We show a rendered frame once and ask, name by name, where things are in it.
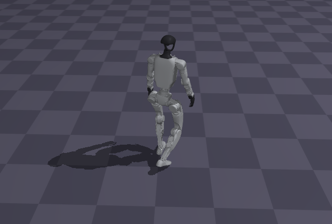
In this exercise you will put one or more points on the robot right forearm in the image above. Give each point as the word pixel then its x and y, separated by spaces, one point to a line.
pixel 189 89

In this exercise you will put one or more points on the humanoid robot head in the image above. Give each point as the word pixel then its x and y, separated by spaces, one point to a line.
pixel 167 40

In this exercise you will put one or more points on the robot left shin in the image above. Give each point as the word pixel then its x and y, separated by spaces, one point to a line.
pixel 159 132

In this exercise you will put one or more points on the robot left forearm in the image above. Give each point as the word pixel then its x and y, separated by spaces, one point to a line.
pixel 150 82

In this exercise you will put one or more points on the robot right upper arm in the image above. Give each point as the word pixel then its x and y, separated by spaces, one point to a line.
pixel 181 65

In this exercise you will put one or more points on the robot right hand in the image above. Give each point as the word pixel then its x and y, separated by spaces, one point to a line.
pixel 192 100

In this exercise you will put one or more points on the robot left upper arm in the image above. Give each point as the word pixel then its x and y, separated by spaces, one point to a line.
pixel 150 66

